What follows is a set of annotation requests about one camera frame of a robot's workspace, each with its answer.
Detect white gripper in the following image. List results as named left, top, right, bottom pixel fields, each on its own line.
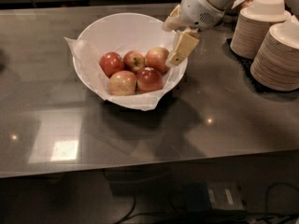
left=162, top=0, right=224, bottom=67

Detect yellow-red apple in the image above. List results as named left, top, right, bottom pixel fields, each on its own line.
left=145, top=47, right=169, bottom=74

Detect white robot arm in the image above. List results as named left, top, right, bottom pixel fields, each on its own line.
left=163, top=0, right=299, bottom=67

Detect red-yellow apple back middle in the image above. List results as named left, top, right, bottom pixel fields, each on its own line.
left=123, top=50, right=145, bottom=73

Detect red apple front right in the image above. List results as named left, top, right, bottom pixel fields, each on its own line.
left=136, top=67, right=164, bottom=93

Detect red apple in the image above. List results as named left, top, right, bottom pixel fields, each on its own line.
left=99, top=52, right=124, bottom=77
left=136, top=67, right=164, bottom=93

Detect white bowl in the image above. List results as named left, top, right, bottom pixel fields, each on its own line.
left=72, top=12, right=189, bottom=103

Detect red apple far left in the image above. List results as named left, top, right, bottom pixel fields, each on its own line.
left=99, top=52, right=124, bottom=77

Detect yellow apple front left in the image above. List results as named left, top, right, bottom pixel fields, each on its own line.
left=108, top=70, right=136, bottom=96

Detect black mat under stacks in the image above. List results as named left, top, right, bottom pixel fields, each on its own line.
left=234, top=38, right=299, bottom=92

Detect back stack paper bowls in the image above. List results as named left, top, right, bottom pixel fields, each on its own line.
left=230, top=0, right=291, bottom=60

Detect stack paper bowls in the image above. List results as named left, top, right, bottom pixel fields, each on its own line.
left=230, top=0, right=291, bottom=60
left=250, top=15, right=299, bottom=91

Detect front stack paper bowls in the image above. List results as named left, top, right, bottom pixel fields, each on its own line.
left=250, top=15, right=299, bottom=91

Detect dark box under table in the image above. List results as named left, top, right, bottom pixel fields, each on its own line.
left=183, top=182, right=247, bottom=213

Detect black cable on floor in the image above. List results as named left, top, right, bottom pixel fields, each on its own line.
left=102, top=168, right=299, bottom=224

